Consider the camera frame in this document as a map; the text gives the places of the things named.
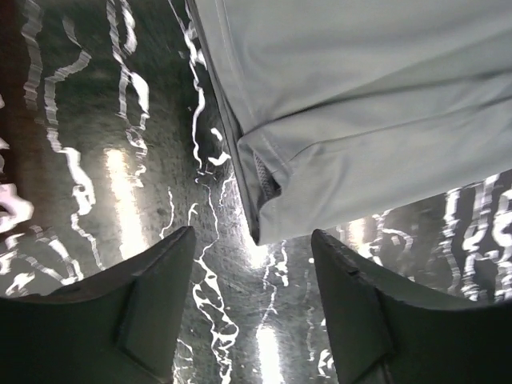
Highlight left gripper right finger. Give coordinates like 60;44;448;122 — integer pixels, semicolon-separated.
311;230;511;383

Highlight grey t shirt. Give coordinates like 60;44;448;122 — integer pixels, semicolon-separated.
189;0;511;245

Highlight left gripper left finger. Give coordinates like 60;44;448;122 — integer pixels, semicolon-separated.
1;226;196;383

